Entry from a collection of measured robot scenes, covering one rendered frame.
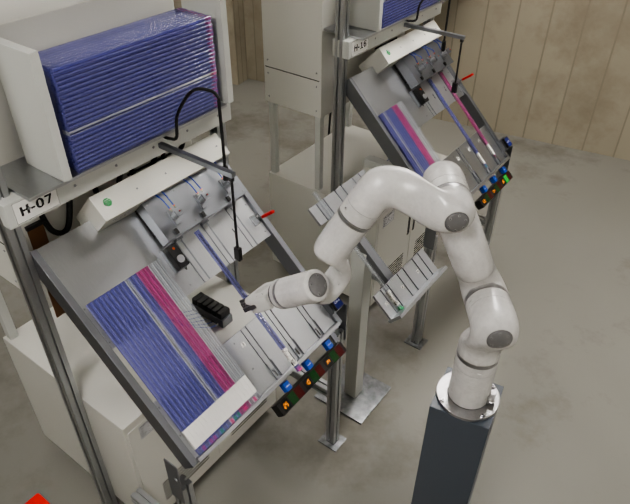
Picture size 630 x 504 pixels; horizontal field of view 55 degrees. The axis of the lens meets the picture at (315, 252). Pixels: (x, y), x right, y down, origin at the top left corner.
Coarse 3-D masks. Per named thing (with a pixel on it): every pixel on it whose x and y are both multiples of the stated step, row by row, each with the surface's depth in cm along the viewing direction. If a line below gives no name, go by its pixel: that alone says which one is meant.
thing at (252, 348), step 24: (264, 312) 193; (288, 312) 198; (312, 312) 203; (240, 336) 185; (264, 336) 190; (288, 336) 195; (312, 336) 200; (240, 360) 183; (264, 360) 187; (288, 360) 192; (264, 384) 184
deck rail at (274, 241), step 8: (248, 192) 204; (248, 200) 203; (256, 208) 203; (264, 224) 204; (272, 232) 204; (272, 240) 206; (280, 240) 205; (272, 248) 208; (280, 248) 205; (288, 248) 205; (280, 256) 207; (288, 256) 205; (288, 264) 207; (296, 264) 205; (288, 272) 209; (296, 272) 206; (328, 312) 207; (336, 320) 206
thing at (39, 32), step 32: (0, 0) 158; (32, 0) 159; (64, 0) 159; (96, 0) 161; (128, 0) 168; (160, 0) 177; (0, 32) 144; (32, 32) 150; (64, 32) 157; (96, 32) 164; (0, 96) 149; (0, 128) 152; (0, 160) 156; (160, 160) 201; (64, 224) 179; (0, 256) 173; (0, 320) 209
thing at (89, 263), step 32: (128, 224) 177; (224, 224) 196; (64, 256) 164; (96, 256) 169; (128, 256) 174; (160, 256) 180; (192, 256) 185; (224, 256) 191; (96, 288) 166; (192, 288) 182
